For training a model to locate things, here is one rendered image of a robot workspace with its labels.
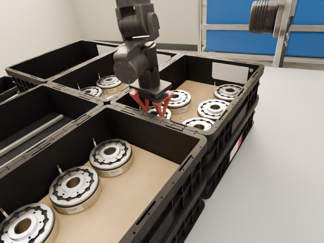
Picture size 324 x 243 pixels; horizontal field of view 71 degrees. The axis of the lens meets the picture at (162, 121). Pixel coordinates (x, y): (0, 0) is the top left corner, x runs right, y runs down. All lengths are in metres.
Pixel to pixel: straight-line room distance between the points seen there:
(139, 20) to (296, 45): 2.21
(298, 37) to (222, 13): 0.74
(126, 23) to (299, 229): 0.60
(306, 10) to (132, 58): 2.17
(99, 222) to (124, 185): 0.09
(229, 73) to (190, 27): 2.86
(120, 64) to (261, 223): 0.49
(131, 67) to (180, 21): 3.22
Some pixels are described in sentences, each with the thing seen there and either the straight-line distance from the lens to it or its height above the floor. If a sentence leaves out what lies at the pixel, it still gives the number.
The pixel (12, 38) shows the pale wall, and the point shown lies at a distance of 3.93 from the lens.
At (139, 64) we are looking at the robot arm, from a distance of 0.51.
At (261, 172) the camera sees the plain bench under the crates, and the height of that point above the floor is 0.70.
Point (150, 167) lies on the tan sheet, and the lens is 0.56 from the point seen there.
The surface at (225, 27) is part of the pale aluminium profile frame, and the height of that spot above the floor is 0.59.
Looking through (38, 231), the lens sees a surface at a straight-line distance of 0.50.
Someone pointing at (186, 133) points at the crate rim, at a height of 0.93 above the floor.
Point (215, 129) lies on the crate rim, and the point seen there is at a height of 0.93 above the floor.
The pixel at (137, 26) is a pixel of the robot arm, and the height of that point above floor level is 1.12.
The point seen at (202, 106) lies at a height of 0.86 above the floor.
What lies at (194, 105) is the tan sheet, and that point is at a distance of 0.75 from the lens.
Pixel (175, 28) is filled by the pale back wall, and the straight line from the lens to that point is 3.75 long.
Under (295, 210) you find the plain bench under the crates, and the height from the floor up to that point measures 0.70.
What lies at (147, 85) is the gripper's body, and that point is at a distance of 0.59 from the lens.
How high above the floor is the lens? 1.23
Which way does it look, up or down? 36 degrees down
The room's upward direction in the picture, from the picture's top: 7 degrees counter-clockwise
